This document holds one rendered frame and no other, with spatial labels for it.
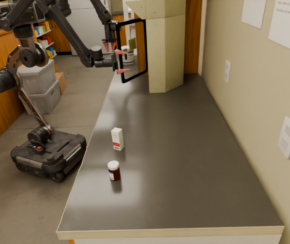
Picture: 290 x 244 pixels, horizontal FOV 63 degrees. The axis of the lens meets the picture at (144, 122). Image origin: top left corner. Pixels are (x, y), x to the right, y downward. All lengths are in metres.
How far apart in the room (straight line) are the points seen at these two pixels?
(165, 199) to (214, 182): 0.20
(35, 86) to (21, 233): 2.06
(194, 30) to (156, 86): 0.56
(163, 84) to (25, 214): 1.55
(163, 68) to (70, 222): 1.08
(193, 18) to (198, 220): 1.45
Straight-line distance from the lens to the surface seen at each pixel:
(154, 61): 1.55
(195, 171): 0.97
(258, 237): 0.89
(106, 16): 1.90
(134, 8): 1.50
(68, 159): 2.37
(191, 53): 1.95
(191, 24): 1.91
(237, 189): 0.94
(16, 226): 2.26
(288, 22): 0.86
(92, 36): 6.64
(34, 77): 3.56
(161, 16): 1.50
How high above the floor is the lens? 1.59
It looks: 30 degrees down
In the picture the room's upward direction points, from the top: 4 degrees counter-clockwise
